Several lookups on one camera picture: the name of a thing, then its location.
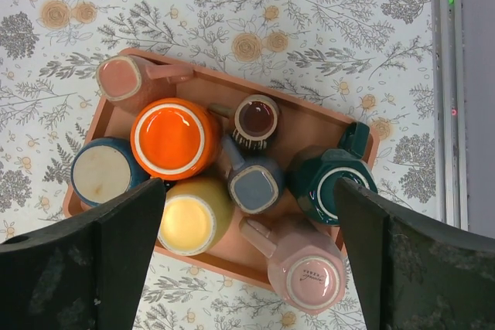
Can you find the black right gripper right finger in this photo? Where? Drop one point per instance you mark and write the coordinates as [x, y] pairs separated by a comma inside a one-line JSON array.
[[412, 271]]

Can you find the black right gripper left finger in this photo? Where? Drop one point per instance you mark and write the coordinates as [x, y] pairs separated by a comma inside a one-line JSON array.
[[84, 272]]

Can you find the light pink mug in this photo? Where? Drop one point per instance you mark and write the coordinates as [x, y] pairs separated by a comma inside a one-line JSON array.
[[305, 267]]

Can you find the blue mug cream base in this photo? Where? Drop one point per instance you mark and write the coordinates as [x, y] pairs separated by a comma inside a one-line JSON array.
[[105, 168]]

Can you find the yellow mug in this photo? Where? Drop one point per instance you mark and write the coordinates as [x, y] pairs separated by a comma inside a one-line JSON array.
[[197, 214]]

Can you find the orange mug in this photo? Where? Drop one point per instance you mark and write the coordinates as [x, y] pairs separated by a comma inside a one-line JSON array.
[[175, 139]]

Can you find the dark green mug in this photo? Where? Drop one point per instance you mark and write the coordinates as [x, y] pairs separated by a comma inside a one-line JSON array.
[[312, 174]]

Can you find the grey-blue square mug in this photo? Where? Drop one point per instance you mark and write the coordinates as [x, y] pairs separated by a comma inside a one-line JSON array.
[[255, 183]]

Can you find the salmon textured mug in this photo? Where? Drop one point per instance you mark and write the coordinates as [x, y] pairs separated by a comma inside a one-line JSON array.
[[133, 82]]

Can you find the brown striped mug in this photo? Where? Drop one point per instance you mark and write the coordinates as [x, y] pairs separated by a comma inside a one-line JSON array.
[[253, 123]]

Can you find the floral table mat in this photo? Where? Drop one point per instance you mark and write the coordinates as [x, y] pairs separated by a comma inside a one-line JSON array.
[[370, 59]]

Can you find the aluminium frame rail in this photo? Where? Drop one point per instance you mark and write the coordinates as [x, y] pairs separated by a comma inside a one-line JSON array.
[[449, 113]]

